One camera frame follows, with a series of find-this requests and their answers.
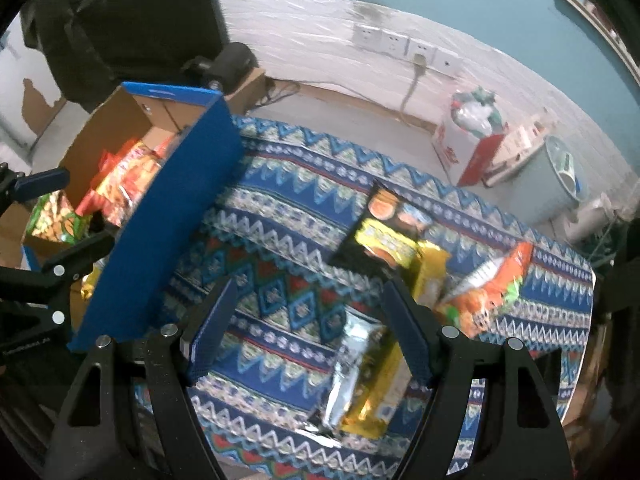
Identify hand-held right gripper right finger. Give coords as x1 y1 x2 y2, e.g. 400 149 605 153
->
382 277 573 480

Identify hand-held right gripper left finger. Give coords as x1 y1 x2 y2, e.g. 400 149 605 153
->
47 275 240 480

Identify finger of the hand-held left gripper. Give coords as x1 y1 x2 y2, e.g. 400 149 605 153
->
0 162 71 213
0 232 117 361

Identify green snack bag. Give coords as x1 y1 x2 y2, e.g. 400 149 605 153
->
27 192 93 246

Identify yellow snack packet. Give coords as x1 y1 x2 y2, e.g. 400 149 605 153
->
412 240 452 307

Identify silver snack packet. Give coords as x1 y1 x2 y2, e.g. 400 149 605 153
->
319 310 382 427

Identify orange printed snack bag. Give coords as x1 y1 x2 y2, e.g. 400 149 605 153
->
435 242 534 339

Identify large orange snack bag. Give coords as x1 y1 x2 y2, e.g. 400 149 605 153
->
92 137 172 226

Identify blue cardboard box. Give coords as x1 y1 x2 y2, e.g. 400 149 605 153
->
22 81 246 353

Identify black snack packet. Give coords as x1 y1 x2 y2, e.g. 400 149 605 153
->
327 180 432 277

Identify blue patterned blanket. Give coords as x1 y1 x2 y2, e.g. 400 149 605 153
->
132 115 598 480

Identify white red paper bag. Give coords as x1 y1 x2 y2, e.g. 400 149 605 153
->
432 120 506 188

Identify dark hanging clothes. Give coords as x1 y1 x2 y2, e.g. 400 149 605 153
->
20 0 231 113

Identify light blue bin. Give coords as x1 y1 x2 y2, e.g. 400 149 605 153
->
520 135 584 226

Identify white plastic device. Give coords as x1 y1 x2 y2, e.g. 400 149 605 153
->
557 195 619 244

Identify black round device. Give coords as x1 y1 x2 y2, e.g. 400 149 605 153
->
182 42 256 92

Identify beige paper boxes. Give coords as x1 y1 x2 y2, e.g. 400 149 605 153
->
482 107 556 186

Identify small brown cardboard box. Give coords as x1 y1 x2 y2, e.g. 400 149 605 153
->
222 67 267 116

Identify dark cloth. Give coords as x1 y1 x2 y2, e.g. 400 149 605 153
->
597 220 640 313

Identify clear plastic bag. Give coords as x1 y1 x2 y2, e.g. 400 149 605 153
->
450 87 504 139

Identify black cables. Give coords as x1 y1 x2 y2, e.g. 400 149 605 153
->
257 77 302 109

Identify grey plug cable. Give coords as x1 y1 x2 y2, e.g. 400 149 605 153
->
400 55 429 114

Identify white wall socket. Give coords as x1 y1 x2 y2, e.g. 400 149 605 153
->
380 30 411 56
352 22 384 51
432 47 464 76
406 37 436 64

